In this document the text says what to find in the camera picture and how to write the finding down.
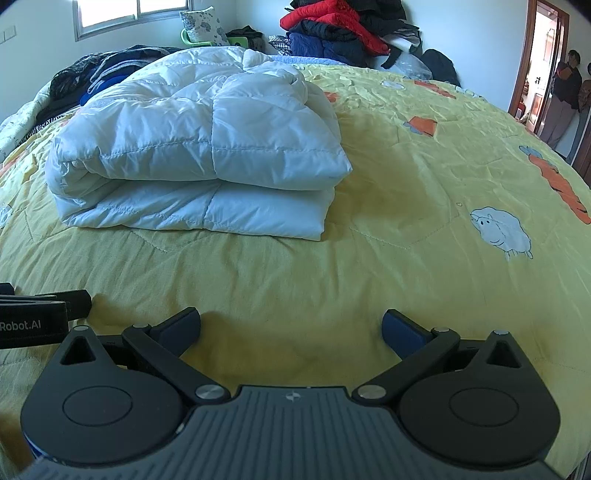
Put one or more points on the pile of dark clothes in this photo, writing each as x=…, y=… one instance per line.
x=92, y=69

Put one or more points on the wall switch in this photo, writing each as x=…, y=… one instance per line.
x=7, y=35

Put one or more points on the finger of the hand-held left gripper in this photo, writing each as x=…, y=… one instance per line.
x=78, y=304

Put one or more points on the red jacket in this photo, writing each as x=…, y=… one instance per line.
x=323, y=14

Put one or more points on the white floral bedsheet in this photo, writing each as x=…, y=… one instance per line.
x=18, y=120

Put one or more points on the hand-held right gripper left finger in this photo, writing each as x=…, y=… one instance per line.
x=182, y=327

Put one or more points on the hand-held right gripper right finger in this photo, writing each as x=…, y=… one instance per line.
x=401, y=331

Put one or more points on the yellow printed quilt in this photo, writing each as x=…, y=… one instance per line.
x=323, y=286

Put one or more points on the light blue blanket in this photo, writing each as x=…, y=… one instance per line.
x=300, y=59

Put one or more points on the dark olive cloth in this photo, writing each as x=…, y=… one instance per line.
x=247, y=37

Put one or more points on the window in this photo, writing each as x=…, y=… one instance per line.
x=124, y=14

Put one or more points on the checkered cloth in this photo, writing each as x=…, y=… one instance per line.
x=279, y=45

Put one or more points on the clear plastic bag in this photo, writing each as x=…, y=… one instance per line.
x=411, y=67

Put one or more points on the black and white garment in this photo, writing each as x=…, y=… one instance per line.
x=401, y=44

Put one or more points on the white puffer jacket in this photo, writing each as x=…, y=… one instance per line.
x=194, y=138

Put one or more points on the black bag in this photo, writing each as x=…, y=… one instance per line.
x=441, y=67

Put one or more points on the brown door frame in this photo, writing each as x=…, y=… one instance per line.
x=521, y=60

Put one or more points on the green plastic chair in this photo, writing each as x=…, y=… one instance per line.
x=191, y=40

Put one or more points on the floral pillow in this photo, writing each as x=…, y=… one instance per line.
x=205, y=25

